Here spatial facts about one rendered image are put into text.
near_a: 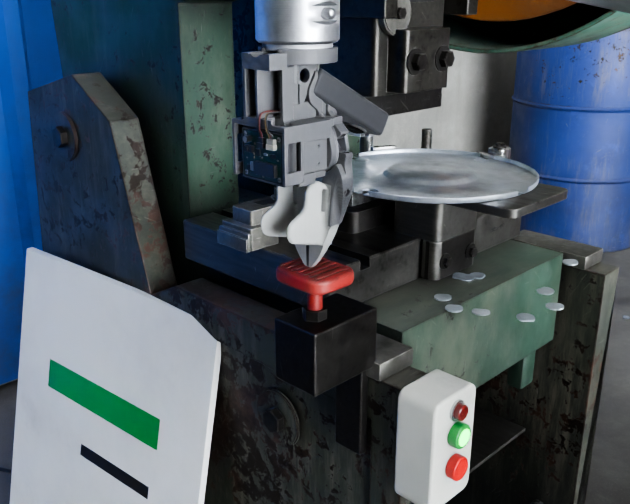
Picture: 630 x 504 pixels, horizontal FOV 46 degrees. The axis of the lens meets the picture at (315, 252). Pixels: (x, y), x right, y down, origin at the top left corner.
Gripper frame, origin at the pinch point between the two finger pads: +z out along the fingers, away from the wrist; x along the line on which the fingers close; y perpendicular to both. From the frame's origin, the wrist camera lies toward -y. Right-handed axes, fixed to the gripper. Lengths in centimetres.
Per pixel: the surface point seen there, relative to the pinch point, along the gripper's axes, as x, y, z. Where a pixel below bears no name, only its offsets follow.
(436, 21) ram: -14.5, -38.4, -20.4
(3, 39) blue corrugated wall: -133, -29, -13
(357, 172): -18.1, -26.6, -0.5
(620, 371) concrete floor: -22, -144, 78
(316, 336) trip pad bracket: 2.9, 2.7, 7.4
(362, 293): -8.1, -16.7, 11.8
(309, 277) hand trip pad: 1.5, 2.3, 1.7
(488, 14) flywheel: -24, -66, -20
